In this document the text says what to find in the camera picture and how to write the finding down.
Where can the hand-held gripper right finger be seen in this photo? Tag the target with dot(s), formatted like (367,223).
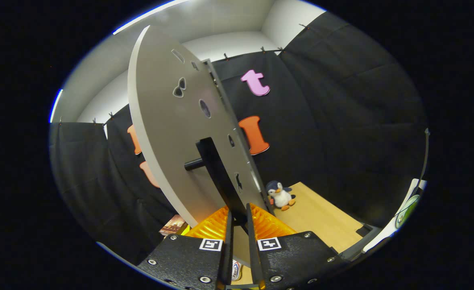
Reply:
(252,241)

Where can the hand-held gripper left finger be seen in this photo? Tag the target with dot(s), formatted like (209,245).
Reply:
(227,241)

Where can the dark grey shoe cabinet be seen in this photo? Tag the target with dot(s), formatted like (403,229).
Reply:
(254,173)

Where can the beige shoe cabinet door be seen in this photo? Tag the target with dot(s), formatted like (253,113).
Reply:
(168,121)

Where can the penguin plush toy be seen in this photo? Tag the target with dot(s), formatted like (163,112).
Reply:
(280,196)

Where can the brown picture book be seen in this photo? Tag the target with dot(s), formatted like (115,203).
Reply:
(173,225)

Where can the black backdrop cloth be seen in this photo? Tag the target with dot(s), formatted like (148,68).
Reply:
(341,121)

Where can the white panel with green disc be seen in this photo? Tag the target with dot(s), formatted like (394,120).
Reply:
(408,209)

